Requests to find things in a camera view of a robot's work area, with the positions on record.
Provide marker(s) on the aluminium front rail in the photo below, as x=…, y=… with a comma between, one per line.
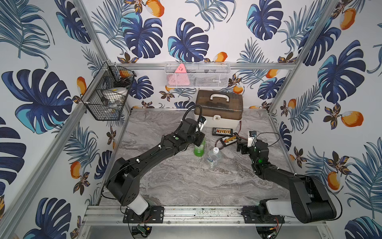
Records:
x=182, y=216

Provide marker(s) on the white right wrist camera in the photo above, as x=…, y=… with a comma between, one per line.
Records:
x=251, y=138

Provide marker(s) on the brown lid storage box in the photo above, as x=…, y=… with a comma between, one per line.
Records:
x=219, y=109

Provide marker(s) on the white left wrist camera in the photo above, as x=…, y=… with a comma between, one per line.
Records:
x=201, y=123

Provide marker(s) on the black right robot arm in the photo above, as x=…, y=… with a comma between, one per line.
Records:
x=309, y=200

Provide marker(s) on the black wire basket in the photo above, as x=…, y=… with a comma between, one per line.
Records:
x=108, y=92

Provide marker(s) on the front yellow connector board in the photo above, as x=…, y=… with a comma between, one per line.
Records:
x=230, y=140

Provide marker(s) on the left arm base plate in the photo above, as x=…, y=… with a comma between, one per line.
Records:
x=143, y=215

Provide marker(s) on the pink triangle card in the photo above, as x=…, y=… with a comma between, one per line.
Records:
x=179, y=77

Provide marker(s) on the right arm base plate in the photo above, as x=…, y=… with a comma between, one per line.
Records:
x=259, y=215

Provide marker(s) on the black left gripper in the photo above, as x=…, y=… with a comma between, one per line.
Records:
x=198, y=136

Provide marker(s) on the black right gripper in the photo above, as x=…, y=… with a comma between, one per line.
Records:
x=243, y=148

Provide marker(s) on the green plastic bottle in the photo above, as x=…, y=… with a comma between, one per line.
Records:
x=200, y=150

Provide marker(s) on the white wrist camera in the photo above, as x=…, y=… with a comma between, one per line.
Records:
x=201, y=123
x=251, y=138

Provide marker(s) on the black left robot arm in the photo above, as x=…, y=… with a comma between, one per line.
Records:
x=124, y=180

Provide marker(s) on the clear plastic water bottle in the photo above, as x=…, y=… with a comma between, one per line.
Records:
x=213, y=158

